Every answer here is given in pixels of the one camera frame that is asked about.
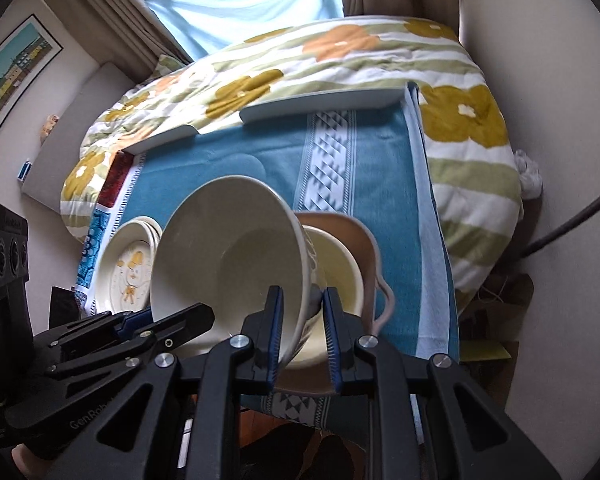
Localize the framed wall picture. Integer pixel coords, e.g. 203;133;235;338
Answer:
0;14;65;137

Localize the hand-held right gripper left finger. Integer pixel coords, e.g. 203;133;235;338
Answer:
45;285;286;480

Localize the white cushion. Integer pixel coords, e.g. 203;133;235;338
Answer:
22;62;147;217

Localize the brown cardboard box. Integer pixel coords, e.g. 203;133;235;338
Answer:
455;272;537;411

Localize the light blue curtain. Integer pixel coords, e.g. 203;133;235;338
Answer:
142;0;347;64

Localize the thick black cable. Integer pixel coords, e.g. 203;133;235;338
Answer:
522;169;600;257

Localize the yellow-green paper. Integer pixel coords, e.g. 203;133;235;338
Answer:
462;340;512;361

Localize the colourful patterned tea towel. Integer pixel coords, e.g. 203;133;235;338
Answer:
72;152;147;312

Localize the floral striped blanket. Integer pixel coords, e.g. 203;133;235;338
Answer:
60;15;527;292

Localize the blue patterned tablecloth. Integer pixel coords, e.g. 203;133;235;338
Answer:
74;85;462;432

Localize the cream ceramic bowl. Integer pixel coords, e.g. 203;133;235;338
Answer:
280;225;369;372
150;175;314;367

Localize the large white plate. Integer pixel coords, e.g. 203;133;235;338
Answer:
95;216;164;319

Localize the white plastic bag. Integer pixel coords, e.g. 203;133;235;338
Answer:
514;149;544;199

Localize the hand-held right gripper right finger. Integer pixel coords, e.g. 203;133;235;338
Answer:
323;286;562;480

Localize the pink square bowl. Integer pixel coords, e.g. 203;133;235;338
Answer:
274;211;397;397

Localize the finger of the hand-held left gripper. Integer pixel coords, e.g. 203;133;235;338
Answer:
34;309;154;357
44;304;217;377

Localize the yellow patterned plate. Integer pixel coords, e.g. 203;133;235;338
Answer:
100;236;157;312

